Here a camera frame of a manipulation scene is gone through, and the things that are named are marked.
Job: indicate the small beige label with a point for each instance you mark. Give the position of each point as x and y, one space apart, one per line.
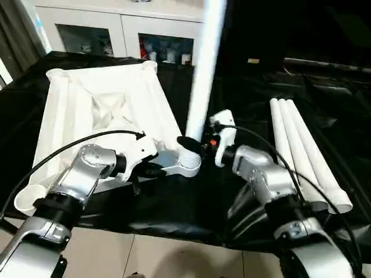
253 61

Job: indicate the tall white jar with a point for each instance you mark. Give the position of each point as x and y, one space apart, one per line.
171 55

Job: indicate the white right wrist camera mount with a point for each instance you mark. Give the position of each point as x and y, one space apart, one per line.
226 136

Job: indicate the dark metal pole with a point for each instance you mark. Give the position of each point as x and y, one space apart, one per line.
333 65

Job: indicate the grey crumpled object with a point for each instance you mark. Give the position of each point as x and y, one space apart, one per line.
142 1

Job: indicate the white glass-door cabinet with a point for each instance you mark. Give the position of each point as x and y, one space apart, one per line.
121 17

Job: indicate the black backdrop cloth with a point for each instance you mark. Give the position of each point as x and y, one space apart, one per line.
290 26

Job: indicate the red packet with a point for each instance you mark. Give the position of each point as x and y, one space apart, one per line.
143 49

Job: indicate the white cup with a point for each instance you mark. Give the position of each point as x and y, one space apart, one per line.
186 58

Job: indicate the small white jar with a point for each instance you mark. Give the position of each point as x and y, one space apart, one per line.
152 55

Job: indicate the black glossy mat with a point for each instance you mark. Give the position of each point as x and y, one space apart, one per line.
174 202

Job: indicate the grey curtain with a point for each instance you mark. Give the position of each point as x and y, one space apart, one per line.
17 43

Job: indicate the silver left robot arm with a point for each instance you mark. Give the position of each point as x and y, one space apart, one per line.
92 156

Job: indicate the white plastic table leg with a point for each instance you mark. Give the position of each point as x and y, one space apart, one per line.
300 124
203 87
290 124
280 124

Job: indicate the white plastic table top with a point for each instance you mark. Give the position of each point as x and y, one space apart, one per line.
87 87

